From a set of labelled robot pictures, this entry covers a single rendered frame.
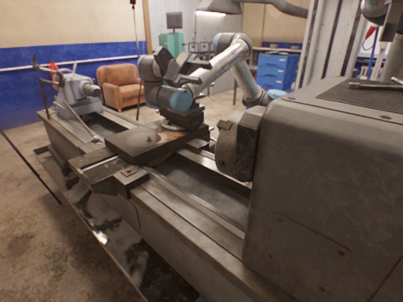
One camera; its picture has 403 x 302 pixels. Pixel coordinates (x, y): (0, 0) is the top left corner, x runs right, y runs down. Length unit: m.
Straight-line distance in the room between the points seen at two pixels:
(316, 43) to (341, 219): 1.44
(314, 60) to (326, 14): 0.28
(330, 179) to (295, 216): 0.12
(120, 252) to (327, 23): 1.88
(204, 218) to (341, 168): 0.56
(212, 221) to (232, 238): 0.10
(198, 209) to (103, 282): 1.07
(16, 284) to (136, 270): 1.02
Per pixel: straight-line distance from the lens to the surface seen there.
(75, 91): 1.92
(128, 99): 4.91
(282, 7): 6.53
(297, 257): 0.58
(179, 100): 0.86
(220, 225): 0.83
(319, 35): 1.78
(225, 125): 0.71
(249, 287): 0.72
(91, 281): 1.82
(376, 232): 0.47
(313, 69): 1.79
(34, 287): 1.98
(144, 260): 1.30
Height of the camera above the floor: 1.45
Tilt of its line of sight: 29 degrees down
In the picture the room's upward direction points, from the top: straight up
